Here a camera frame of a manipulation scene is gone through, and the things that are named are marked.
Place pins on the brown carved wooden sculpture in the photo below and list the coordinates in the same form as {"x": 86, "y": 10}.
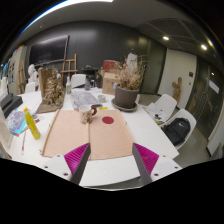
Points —
{"x": 52, "y": 90}

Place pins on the cardboard box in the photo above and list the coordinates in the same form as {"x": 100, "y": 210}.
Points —
{"x": 109, "y": 82}

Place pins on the black wall screen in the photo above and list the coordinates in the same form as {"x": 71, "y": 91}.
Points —
{"x": 48, "y": 51}

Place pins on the wooden easel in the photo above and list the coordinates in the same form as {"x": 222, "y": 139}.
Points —
{"x": 69, "y": 66}

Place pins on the yellow bottle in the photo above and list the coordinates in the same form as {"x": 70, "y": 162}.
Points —
{"x": 31, "y": 124}

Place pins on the wooden figure statue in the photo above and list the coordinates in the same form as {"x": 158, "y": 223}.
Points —
{"x": 177, "y": 89}

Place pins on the grey plant pot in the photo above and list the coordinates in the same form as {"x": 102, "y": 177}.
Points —
{"x": 125, "y": 98}

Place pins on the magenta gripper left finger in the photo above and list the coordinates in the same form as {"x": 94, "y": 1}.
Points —
{"x": 77, "y": 160}

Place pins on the pink placemat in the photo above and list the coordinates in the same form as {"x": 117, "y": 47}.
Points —
{"x": 65, "y": 133}
{"x": 109, "y": 141}

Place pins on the black backpack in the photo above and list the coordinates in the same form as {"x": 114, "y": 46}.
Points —
{"x": 177, "y": 130}

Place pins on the white chair with papers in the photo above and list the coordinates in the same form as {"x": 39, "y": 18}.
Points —
{"x": 162, "y": 109}

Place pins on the dried plant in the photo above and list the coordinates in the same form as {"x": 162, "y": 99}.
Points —
{"x": 132, "y": 74}

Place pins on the white chair far side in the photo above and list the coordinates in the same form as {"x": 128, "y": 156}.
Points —
{"x": 78, "y": 80}

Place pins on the newspaper stack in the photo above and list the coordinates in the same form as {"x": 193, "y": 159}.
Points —
{"x": 83, "y": 98}

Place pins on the patterned ceramic mug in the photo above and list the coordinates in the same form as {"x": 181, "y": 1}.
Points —
{"x": 86, "y": 113}

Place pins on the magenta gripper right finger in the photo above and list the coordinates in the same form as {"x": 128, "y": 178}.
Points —
{"x": 145, "y": 160}

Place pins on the red box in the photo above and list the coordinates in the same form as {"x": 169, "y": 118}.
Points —
{"x": 110, "y": 64}

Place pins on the pink right placemat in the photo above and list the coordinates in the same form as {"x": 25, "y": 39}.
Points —
{"x": 109, "y": 141}

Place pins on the red round coaster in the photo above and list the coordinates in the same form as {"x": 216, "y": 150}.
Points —
{"x": 108, "y": 120}

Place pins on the clear spray bottle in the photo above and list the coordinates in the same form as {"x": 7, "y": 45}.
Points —
{"x": 68, "y": 85}

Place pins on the small white cup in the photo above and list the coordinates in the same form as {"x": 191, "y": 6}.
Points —
{"x": 102, "y": 98}

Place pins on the grey pot saucer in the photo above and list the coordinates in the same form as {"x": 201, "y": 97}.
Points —
{"x": 132, "y": 109}

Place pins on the pink left placemat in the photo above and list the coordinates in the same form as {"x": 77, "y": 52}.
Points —
{"x": 65, "y": 133}

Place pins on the white plaster bust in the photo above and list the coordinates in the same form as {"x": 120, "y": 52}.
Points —
{"x": 33, "y": 74}

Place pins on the white chair with backpack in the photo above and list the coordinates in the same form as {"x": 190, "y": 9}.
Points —
{"x": 182, "y": 113}

